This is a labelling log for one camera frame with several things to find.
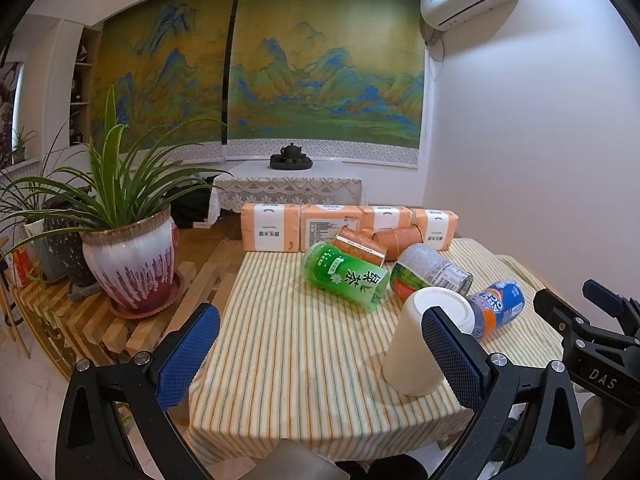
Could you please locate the wall shelf unit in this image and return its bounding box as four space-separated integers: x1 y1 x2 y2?
64 25 103 148

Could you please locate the pink plant saucer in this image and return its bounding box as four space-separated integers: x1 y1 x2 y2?
108 270 186 320

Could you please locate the small potted plant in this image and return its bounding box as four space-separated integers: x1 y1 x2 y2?
9 127 40 165

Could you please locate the orange patterned can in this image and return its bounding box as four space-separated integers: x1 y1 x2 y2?
372 226 426 261
332 226 386 266

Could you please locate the wooden slat bench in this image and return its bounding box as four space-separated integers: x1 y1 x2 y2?
0 237 246 386

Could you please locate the plant in dark speckled pot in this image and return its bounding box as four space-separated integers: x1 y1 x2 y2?
0 157 98 288

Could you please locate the landscape painting wall hanging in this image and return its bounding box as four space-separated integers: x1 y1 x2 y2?
85 0 427 168

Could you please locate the white lace tablecloth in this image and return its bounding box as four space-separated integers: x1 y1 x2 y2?
208 174 364 223

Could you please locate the watermelon print can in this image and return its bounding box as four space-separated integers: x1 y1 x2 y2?
390 243 474 304

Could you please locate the air conditioner cable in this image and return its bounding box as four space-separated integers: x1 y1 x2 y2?
422 30 446 83

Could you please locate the green tea bottle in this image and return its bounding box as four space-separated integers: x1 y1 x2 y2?
301 241 390 313

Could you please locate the black teapot set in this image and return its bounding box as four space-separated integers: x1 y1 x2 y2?
270 142 314 171

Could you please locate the blue orange drink bottle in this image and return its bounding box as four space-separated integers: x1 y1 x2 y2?
467 280 526 342

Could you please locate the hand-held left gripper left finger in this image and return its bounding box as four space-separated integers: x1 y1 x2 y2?
55 302 222 480

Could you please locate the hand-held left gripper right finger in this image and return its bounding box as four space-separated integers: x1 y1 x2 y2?
421 305 587 480

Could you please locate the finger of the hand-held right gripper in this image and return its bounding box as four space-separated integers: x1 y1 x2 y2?
533 287 640 348
582 279 640 333

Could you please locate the white cup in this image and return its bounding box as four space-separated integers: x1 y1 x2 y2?
382 287 476 397

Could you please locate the spider plant in white-purple pot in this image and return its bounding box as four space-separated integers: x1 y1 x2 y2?
0 82 236 312

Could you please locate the striped tablecloth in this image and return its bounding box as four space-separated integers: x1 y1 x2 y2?
185 238 566 461

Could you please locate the black bag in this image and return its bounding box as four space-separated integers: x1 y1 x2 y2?
170 187 215 229

